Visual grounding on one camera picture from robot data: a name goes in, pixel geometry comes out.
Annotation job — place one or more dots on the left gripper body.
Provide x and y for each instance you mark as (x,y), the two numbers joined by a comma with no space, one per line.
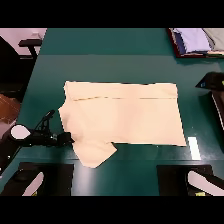
(65,138)

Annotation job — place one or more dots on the cream T-shirt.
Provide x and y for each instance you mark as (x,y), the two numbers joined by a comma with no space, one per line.
(126,115)

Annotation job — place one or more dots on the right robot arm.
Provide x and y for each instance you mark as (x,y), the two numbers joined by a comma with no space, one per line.
(210,181)

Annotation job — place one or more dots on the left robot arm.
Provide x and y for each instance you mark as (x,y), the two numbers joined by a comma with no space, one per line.
(36,137)

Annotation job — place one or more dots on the dark red garment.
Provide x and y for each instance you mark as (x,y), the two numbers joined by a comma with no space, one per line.
(174,48)

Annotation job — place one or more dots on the lavender garment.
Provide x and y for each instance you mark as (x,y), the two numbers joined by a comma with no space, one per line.
(193,40)

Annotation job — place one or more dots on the grey garment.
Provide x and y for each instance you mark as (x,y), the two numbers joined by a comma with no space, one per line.
(216,38)

